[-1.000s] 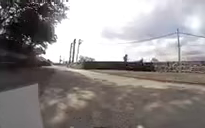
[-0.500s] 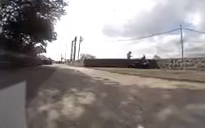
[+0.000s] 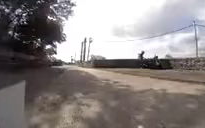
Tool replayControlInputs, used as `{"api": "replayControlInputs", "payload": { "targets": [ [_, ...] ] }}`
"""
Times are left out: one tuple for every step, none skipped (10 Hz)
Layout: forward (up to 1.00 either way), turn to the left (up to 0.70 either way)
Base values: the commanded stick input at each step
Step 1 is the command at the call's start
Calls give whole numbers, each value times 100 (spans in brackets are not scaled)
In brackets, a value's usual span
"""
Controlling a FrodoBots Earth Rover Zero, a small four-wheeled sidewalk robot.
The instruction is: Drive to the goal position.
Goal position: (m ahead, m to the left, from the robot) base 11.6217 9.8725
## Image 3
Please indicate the dark low wall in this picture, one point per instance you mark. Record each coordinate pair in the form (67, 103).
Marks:
(10, 59)

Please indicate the pale stone wall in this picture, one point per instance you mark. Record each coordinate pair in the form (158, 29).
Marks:
(193, 63)

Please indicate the thin pole with crossarm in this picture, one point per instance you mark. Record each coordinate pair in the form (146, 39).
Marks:
(89, 50)

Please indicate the dark long fence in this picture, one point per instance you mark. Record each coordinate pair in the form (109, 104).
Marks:
(123, 63)

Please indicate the dark bush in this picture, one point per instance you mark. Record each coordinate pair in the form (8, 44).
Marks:
(155, 60)
(142, 55)

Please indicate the distant trees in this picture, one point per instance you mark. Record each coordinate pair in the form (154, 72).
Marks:
(96, 57)

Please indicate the thick dark pole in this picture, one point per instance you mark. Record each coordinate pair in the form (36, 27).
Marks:
(81, 53)
(85, 51)

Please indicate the large dark leafy tree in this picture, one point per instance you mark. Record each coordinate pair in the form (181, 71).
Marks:
(30, 23)

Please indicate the pale utility pole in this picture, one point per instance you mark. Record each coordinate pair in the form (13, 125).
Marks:
(196, 40)

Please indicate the grey concrete road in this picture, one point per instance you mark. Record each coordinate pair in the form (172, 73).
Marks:
(100, 100)

